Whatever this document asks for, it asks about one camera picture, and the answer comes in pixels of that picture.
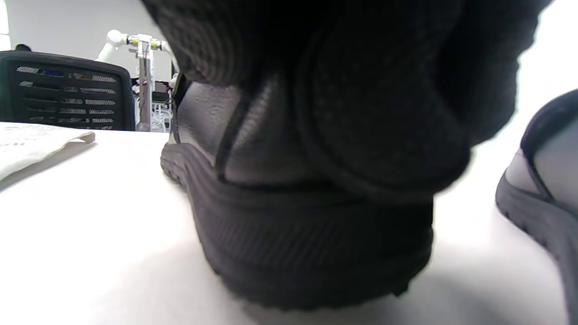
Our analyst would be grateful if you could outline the newspaper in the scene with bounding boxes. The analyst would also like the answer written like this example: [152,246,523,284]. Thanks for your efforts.
[0,122,96,182]

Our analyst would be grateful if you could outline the black office chair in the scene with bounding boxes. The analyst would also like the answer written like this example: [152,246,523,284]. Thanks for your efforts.
[0,50,136,131]

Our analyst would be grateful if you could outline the person's right hand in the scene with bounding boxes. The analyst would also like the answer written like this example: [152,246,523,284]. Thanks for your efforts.
[140,0,554,203]

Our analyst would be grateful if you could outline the silver metal post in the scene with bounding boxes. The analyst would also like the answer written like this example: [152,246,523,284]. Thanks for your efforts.
[137,38,154,132]

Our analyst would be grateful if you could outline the black leather shoe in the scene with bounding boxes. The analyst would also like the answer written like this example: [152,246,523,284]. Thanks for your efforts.
[495,88,578,325]
[160,72,435,311]

